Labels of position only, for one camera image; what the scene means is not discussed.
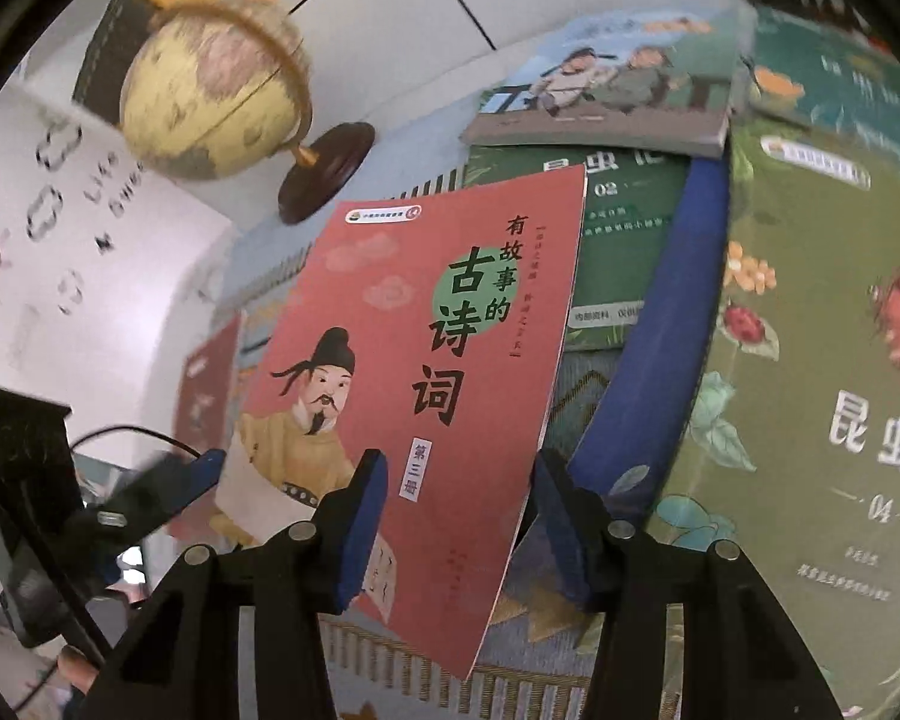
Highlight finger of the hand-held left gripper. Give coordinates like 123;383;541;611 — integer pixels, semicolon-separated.
82;448;227;541

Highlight row of dark hardcover volumes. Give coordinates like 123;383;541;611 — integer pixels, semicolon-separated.
71;0;166;113

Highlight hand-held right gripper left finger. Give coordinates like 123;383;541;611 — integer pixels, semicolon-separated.
79;450;389;720

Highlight teal green cover book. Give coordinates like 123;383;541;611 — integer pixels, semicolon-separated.
746;4;900;166

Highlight blue eagle cover book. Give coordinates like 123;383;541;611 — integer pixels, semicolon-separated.
596;124;732;533

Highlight yellow globe on wooden stand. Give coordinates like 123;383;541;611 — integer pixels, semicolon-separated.
118;4;377;226

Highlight red poet cover book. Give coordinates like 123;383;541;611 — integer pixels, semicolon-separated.
214;163;587;680

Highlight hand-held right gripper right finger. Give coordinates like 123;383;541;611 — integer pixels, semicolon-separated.
532;450;845;720

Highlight black wall stickers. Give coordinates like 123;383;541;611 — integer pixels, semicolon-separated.
0;120;143;316

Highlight green beetle cover book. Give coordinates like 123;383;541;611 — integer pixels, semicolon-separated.
461;146;695;352

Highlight white bookshelf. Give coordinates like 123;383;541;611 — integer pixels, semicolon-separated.
71;0;766;226

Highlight green ladybird cover book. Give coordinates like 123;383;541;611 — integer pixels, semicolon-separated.
645;112;900;713

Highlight dark red cover book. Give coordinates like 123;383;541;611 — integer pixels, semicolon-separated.
174;313;242;481

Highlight blue patterned table mat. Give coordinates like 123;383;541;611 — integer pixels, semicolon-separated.
217;120;691;720

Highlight pale blue two-figure book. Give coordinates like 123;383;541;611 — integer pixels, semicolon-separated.
461;4;755;160

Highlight person's left hand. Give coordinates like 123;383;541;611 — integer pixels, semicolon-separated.
58;645;100;695

